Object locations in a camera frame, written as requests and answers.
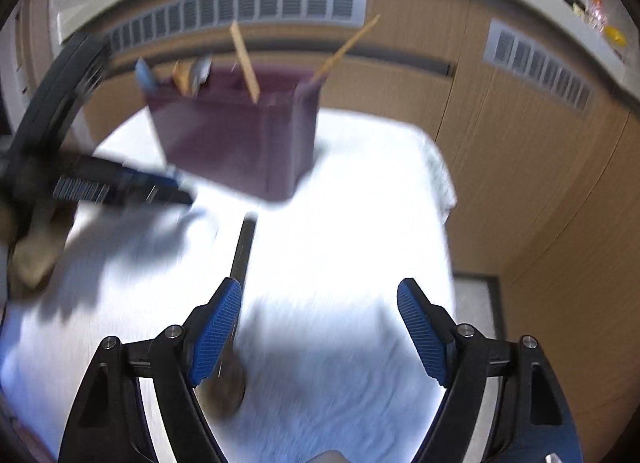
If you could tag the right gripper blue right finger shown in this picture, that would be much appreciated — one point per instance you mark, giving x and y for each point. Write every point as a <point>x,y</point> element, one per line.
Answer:
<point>431,330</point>

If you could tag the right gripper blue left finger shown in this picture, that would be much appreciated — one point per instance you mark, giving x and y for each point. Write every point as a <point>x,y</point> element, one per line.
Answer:
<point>208,329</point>

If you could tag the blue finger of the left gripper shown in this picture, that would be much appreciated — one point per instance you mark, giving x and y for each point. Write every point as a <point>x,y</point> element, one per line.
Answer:
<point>150,195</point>
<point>132,180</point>

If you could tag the blue plastic spoon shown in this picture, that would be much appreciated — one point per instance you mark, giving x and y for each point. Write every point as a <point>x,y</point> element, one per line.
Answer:
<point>145,77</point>

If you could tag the black handled steel spoon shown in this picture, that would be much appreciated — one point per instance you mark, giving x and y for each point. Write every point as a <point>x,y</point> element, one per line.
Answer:
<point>199,72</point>

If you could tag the wooden chopstick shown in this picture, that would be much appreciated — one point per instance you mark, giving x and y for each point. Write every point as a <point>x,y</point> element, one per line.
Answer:
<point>339,54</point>
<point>244,61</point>

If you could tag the wooden spoon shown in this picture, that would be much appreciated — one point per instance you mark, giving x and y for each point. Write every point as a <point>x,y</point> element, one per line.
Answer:
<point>181,76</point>

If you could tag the gloved left hand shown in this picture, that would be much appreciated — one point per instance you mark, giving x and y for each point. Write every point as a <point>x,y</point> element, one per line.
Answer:
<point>34,238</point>

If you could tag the maroon plastic utensil holder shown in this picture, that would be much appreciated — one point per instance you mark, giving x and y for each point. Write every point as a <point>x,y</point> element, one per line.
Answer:
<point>262,148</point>

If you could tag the long grey vent grille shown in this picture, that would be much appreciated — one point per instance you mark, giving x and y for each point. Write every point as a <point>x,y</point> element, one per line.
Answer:
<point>188,16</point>

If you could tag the small grey vent grille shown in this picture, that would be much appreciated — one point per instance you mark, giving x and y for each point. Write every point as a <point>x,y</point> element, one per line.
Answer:
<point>528,60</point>

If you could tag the yellow lid jar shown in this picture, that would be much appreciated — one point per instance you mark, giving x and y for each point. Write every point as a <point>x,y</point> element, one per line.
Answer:
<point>615,36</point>

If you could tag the orange capped clear bottle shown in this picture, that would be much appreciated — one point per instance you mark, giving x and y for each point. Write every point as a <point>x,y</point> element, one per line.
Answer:
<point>596,17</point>

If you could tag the black handled spoon right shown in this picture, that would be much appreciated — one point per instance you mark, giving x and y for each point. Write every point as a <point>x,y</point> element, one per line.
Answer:
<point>227,385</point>

